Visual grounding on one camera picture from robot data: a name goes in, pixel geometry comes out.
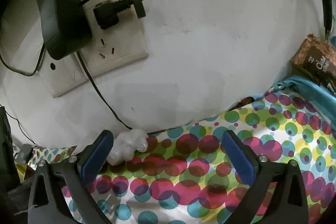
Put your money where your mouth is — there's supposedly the polka dot bed sheet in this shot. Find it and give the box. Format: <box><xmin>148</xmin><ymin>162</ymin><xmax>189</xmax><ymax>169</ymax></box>
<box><xmin>30</xmin><ymin>90</ymin><xmax>336</xmax><ymax>224</ymax></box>

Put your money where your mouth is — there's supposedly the gold tin box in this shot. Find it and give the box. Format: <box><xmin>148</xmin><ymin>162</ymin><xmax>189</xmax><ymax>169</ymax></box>
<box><xmin>15</xmin><ymin>164</ymin><xmax>35</xmax><ymax>182</ymax></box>

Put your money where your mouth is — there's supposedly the brown snack packet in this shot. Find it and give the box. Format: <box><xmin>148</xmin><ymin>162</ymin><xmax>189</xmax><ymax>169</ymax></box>
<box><xmin>290</xmin><ymin>34</ymin><xmax>335</xmax><ymax>95</ymax></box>

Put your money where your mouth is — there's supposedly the blue cloth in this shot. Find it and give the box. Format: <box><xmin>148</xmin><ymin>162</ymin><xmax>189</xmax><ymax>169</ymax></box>
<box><xmin>264</xmin><ymin>76</ymin><xmax>336</xmax><ymax>130</ymax></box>

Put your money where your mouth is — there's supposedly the black power adapter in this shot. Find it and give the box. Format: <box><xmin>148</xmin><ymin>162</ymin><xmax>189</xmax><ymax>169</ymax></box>
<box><xmin>37</xmin><ymin>0</ymin><xmax>92</xmax><ymax>60</ymax></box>

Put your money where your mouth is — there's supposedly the white wall socket plate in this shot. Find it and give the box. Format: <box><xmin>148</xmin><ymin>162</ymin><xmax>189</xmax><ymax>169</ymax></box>
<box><xmin>39</xmin><ymin>1</ymin><xmax>149</xmax><ymax>98</ymax></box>

